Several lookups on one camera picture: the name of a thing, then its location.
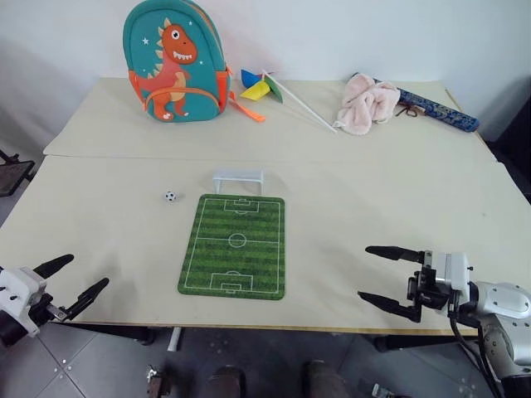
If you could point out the long blue patterned case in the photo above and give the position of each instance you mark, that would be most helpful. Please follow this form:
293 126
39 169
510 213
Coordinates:
439 111

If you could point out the white table leg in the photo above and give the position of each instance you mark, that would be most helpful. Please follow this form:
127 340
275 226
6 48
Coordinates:
175 340

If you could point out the small brown and white object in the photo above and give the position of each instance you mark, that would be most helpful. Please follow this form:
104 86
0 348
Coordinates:
157 383

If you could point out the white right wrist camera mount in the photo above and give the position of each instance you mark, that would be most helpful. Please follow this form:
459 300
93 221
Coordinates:
454 269

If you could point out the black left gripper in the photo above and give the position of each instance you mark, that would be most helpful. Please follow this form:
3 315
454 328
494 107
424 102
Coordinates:
41 309

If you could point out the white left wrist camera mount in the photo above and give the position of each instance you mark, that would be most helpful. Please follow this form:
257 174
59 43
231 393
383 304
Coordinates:
18 290

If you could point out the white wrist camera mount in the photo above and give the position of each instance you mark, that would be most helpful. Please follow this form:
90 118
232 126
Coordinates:
18 290
454 269

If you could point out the pink fluffy towel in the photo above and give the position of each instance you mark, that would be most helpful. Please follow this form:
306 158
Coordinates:
365 108

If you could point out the colourful pinwheel with white stick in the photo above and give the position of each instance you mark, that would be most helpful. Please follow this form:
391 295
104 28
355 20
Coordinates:
258 89

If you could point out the black table frame bar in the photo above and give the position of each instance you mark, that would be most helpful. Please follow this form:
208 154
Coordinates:
415 342
112 332

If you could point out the teal dinosaur backpack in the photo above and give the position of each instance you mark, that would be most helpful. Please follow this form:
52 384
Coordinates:
199 83

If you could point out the small white goal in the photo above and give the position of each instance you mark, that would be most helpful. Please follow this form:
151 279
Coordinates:
238 175

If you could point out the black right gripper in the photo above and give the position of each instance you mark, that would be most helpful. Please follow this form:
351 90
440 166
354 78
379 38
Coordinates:
427 292

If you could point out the dark furniture piece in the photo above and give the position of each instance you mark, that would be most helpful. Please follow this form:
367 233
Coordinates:
514 137

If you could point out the black metal stand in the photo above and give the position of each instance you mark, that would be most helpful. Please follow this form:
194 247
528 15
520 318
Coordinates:
14 172

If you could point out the tiny soccer ball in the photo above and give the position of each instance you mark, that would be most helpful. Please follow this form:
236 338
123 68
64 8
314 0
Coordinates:
170 196

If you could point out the dark rounded shape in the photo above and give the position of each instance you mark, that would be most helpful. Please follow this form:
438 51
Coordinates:
226 383

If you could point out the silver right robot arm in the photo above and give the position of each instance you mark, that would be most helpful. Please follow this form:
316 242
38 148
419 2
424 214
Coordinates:
506 315

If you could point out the green football pitch mat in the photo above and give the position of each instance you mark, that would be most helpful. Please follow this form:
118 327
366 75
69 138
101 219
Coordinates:
234 257

